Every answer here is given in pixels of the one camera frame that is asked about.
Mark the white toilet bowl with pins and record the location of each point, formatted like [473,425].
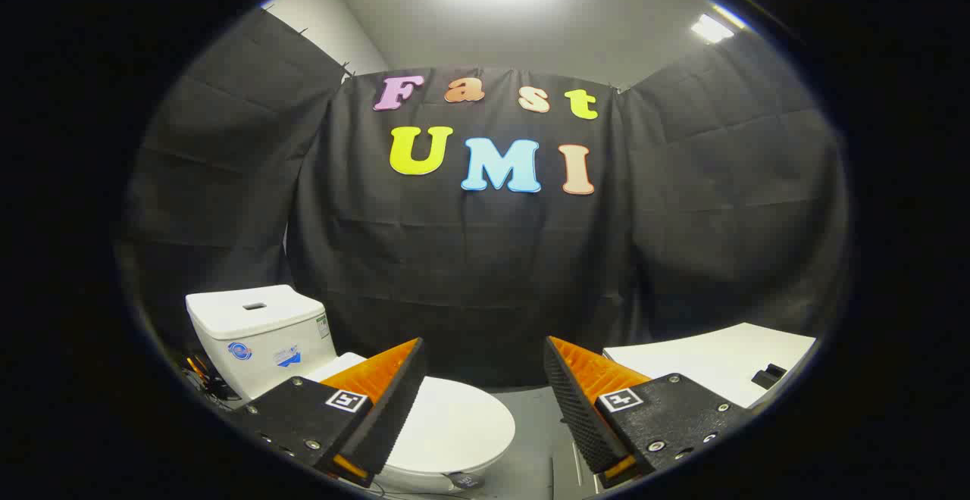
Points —
[413,479]

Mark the black backdrop cloth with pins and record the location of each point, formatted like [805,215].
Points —
[470,273]

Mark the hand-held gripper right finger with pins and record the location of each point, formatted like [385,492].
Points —
[572,409]

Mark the white drawer cabinet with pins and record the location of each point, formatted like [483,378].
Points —
[705,360]

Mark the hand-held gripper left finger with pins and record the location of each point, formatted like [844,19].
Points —
[398,401]

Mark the small ceiling light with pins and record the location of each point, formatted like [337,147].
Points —
[711,28]

